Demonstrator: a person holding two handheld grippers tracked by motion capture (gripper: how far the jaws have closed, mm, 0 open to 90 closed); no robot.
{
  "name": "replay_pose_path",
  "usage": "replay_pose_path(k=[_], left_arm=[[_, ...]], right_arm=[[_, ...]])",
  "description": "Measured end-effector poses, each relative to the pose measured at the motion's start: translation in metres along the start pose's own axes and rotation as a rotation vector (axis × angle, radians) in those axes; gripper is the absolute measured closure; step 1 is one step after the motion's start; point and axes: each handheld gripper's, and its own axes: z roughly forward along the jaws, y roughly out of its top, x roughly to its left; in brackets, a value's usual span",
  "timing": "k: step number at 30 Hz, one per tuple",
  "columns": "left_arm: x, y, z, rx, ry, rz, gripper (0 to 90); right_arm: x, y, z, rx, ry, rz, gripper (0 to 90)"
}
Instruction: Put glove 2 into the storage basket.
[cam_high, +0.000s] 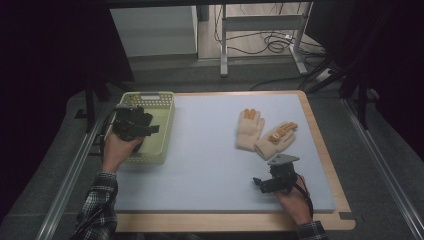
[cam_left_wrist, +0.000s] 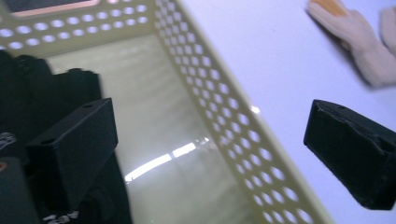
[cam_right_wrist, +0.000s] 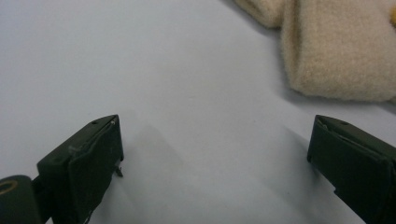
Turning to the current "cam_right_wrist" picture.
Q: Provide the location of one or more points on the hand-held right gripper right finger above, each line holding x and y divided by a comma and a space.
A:
358, 168

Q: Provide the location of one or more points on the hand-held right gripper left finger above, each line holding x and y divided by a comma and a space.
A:
87, 165

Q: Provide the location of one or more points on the cream knit glove orange fingertips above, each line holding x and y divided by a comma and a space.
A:
336, 56

